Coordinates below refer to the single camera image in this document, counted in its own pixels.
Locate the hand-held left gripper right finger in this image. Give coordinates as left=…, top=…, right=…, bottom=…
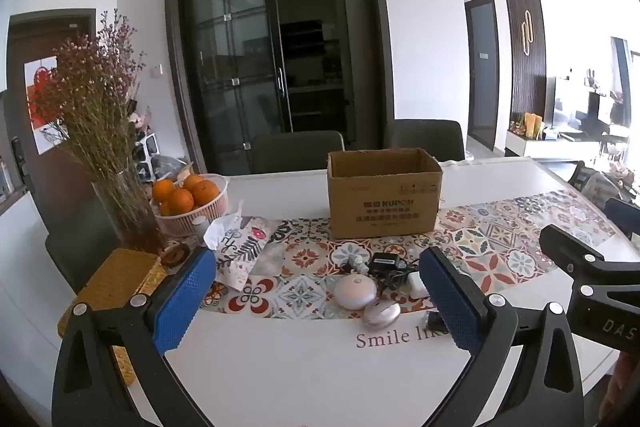
left=419, top=248, right=586, bottom=427

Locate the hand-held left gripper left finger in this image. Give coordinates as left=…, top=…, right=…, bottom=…
left=51, top=247, right=217, bottom=427

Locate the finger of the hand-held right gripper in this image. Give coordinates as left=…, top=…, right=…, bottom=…
left=539, top=223, right=640, bottom=299

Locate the black cable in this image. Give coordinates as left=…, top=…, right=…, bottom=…
left=372, top=264, right=423, bottom=293

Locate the grey rounded gadget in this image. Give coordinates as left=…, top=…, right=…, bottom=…
left=362, top=299, right=401, bottom=329

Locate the black power adapter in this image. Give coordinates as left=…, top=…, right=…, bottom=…
left=369, top=252, right=401, bottom=275

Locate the brown cardboard box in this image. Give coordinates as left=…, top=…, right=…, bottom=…
left=326, top=148, right=444, bottom=240

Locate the person's right hand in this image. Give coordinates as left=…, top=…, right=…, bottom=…
left=599, top=351, right=640, bottom=423

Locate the white multi-port adapter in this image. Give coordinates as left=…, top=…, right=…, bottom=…
left=406, top=272, right=431, bottom=299

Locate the brown round ornament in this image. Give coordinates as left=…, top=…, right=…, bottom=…
left=159, top=243, right=192, bottom=267

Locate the dark blue chair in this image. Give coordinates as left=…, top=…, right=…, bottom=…
left=604, top=198, right=640, bottom=235

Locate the patterned cushion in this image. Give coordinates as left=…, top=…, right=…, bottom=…
left=570, top=161, right=636, bottom=208

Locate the white tissue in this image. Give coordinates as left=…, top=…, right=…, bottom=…
left=202, top=201, right=245, bottom=252

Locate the yellow woven mat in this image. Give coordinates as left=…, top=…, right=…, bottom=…
left=57, top=248, right=168, bottom=388

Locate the patterned table runner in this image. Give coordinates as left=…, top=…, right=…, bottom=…
left=197, top=189, right=618, bottom=320

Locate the white fruit basket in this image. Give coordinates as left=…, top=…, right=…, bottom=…
left=150, top=173, right=228, bottom=242

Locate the floral fabric tissue cover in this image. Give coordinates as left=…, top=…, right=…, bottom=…
left=214, top=216, right=273, bottom=290

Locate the white round diffuser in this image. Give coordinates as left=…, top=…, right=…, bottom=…
left=333, top=273, right=378, bottom=309

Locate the glass vase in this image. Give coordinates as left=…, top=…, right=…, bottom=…
left=91, top=169, right=166, bottom=253

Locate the small white plug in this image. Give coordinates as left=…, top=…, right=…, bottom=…
left=340, top=257, right=371, bottom=275

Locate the white low cabinet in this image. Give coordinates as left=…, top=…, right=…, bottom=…
left=505, top=127, right=601, bottom=160

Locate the grey dining chair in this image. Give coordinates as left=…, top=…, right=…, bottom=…
left=387, top=119, right=466, bottom=162
left=44, top=194, right=121, bottom=295
left=248, top=130, right=346, bottom=175

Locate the white shoe rack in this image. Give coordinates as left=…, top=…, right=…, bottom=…
left=127, top=107, right=166, bottom=182

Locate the brown entry door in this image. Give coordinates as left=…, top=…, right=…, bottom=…
left=5, top=9, right=96, bottom=212

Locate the dark interior door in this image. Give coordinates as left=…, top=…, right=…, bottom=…
left=464, top=0, right=501, bottom=152

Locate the dried flower bouquet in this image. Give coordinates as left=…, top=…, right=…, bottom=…
left=30, top=9, right=151, bottom=212

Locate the red and white poster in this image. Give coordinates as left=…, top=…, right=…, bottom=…
left=24, top=56, right=63, bottom=155

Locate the dark sliding glass door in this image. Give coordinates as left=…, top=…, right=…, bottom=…
left=165, top=0, right=396, bottom=175

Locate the dark slatted wall panel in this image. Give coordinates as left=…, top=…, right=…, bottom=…
left=501, top=0, right=546, bottom=132

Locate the gold wall ornament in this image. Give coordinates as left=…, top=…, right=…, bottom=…
left=517, top=9, right=535, bottom=56

